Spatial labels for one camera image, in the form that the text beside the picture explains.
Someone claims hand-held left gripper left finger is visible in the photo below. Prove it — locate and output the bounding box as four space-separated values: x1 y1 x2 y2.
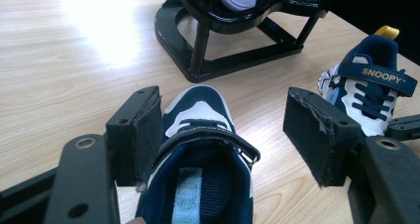
106 85 163 188

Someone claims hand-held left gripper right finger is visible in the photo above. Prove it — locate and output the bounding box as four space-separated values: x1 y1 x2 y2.
282 86 363 188

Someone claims navy and white sneaker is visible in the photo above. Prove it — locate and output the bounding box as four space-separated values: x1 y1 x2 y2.
135 84 262 224
317 25 419 138

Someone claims red and black shoe rack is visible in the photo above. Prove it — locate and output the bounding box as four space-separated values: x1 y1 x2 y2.
154 0 335 84

